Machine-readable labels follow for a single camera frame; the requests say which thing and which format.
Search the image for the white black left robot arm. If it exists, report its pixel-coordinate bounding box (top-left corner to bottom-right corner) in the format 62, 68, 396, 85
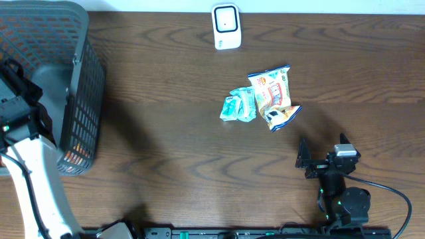
1, 59, 135, 238

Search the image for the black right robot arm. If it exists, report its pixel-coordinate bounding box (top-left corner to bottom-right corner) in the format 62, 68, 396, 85
296, 134, 371, 228

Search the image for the white barcode scanner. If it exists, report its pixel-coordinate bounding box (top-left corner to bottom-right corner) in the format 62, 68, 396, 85
211, 3, 242, 50

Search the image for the small green wipes pack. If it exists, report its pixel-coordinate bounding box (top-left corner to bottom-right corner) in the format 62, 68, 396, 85
220, 96, 241, 121

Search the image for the green wet wipes pack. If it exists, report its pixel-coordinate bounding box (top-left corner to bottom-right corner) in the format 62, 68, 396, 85
230, 86, 256, 122

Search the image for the black plastic mesh basket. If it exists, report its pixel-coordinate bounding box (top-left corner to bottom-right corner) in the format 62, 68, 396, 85
1, 1, 106, 176

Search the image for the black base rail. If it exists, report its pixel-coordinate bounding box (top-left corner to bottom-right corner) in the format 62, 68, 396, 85
84, 222, 391, 239

